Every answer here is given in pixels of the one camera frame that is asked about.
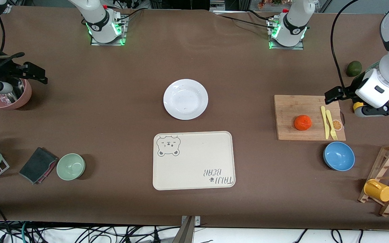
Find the orange fruit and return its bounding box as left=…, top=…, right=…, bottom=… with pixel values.
left=294, top=115, right=312, bottom=131

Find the white round plate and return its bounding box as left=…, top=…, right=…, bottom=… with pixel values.
left=163, top=79, right=209, bottom=120

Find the dark green avocado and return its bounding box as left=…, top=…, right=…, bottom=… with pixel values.
left=346, top=61, right=363, bottom=77

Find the pink bowl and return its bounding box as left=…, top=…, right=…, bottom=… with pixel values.
left=0, top=78, right=32, bottom=110

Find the metal scoop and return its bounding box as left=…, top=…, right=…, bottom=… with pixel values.
left=0, top=79, right=25, bottom=103

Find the yellow plastic fork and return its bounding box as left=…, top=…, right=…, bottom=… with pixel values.
left=326, top=110, right=338, bottom=140

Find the yellow plastic knife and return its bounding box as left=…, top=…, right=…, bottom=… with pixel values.
left=320, top=106, right=330, bottom=140

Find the wooden cutting board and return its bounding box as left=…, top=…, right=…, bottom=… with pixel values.
left=274, top=94, right=346, bottom=141

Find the blue bowl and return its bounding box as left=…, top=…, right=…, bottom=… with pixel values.
left=323, top=141, right=356, bottom=171

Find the wooden mug rack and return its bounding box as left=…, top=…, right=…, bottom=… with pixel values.
left=358, top=143, right=389, bottom=217

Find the dark grey folded cloth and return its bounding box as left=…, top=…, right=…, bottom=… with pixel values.
left=19, top=147, right=59, bottom=185

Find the light green bowl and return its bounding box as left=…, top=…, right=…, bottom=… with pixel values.
left=56, top=153, right=86, bottom=181

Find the yellow mug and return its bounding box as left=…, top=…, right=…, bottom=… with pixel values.
left=364, top=179, right=389, bottom=202

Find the cream tray with bear print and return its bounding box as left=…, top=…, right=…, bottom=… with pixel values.
left=153, top=131, right=236, bottom=191

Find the black object behind table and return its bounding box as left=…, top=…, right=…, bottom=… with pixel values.
left=150, top=0, right=210, bottom=10

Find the grey beam under table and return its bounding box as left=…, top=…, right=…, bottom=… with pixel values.
left=175, top=216, right=195, bottom=243

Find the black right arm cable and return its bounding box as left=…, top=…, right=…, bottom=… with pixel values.
left=0, top=15, right=25, bottom=83

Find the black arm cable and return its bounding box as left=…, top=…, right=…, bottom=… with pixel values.
left=330, top=0, right=360, bottom=89
left=0, top=15, right=25, bottom=83

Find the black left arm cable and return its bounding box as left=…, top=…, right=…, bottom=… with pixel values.
left=330, top=0, right=360, bottom=89

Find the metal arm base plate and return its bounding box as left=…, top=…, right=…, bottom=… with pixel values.
left=90, top=13, right=128, bottom=46
left=268, top=19, right=305, bottom=50

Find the black table cable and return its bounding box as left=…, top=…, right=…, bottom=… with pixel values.
left=215, top=13, right=276, bottom=30
left=113, top=7, right=145, bottom=21

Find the metal table edge bracket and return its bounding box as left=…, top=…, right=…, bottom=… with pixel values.
left=181, top=216, right=201, bottom=227

